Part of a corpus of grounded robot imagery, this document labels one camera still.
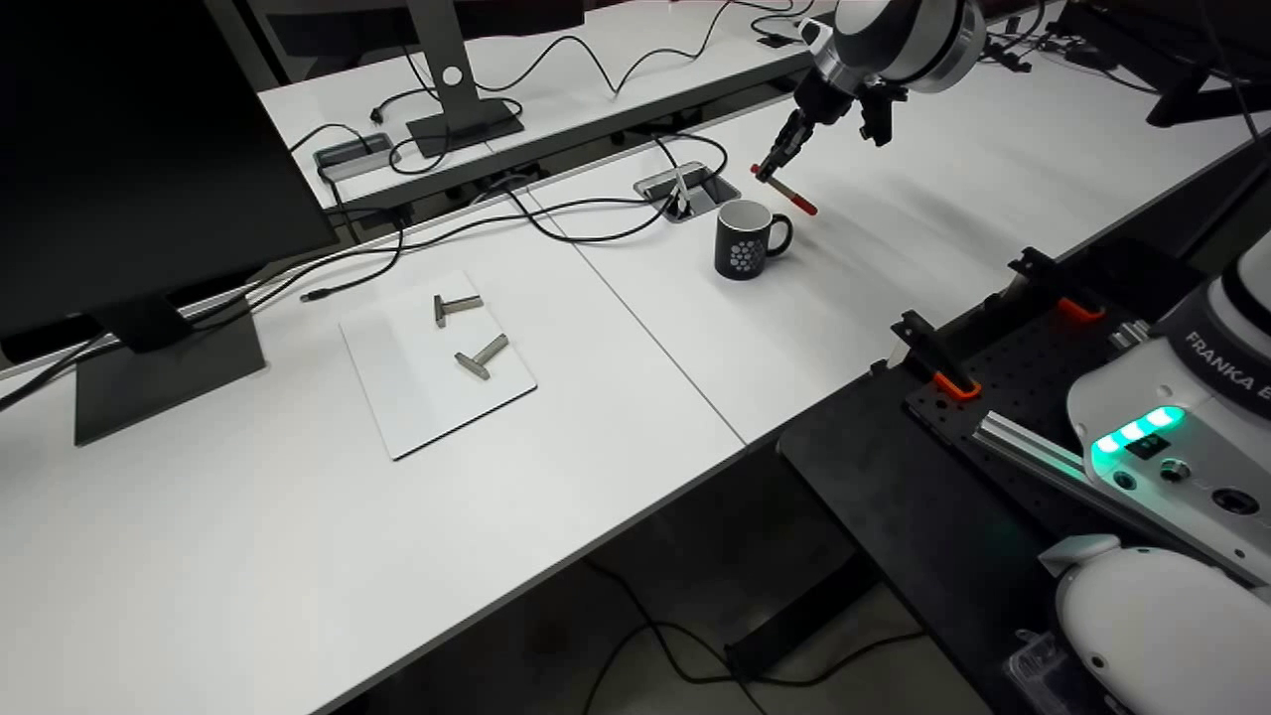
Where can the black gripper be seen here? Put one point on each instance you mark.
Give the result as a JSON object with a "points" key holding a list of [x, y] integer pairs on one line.
{"points": [[824, 102]]}

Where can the small red wooden bat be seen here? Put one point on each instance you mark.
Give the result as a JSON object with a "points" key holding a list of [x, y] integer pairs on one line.
{"points": [[800, 199]]}

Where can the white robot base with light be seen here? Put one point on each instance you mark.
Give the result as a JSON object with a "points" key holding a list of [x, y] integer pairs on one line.
{"points": [[1192, 464]]}

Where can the black mug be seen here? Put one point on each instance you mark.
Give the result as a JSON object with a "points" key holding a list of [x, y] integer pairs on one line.
{"points": [[746, 243]]}

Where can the white plug adapter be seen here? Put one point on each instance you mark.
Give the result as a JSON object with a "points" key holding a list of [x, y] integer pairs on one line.
{"points": [[676, 203]]}

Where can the black clamp with orange grip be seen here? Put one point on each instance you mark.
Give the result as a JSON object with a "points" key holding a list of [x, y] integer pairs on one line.
{"points": [[942, 370], [1058, 290]]}

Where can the black monitor stand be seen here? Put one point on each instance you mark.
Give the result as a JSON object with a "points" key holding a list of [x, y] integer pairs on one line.
{"points": [[451, 81]]}

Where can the grey T-shaped metal piece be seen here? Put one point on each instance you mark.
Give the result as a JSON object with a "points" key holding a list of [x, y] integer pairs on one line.
{"points": [[484, 356], [453, 306]]}

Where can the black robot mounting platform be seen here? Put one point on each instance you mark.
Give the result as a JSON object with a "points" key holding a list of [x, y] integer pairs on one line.
{"points": [[926, 530]]}

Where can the small black docking box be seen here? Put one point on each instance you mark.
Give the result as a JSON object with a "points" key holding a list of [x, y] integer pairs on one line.
{"points": [[350, 156]]}

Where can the white flat board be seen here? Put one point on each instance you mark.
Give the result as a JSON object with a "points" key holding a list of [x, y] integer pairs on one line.
{"points": [[423, 383]]}

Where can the black table foot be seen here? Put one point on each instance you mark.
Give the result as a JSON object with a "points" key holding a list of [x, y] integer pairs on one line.
{"points": [[800, 617]]}

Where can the large black monitor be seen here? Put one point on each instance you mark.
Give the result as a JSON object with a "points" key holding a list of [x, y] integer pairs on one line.
{"points": [[134, 146]]}

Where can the black monitor stand base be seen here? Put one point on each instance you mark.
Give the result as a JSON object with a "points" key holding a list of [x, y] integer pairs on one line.
{"points": [[163, 378]]}

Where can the aluminium rail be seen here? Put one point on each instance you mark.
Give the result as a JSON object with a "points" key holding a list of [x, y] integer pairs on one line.
{"points": [[1028, 444]]}

